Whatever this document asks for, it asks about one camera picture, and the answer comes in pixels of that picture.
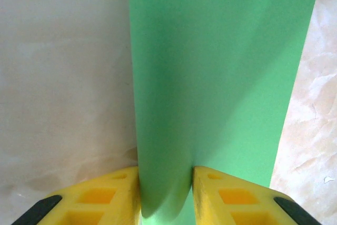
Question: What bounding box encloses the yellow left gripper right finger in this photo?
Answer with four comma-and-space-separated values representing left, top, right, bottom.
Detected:
192, 165, 321, 225

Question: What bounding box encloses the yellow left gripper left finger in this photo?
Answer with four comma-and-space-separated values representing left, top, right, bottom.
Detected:
12, 166, 142, 225

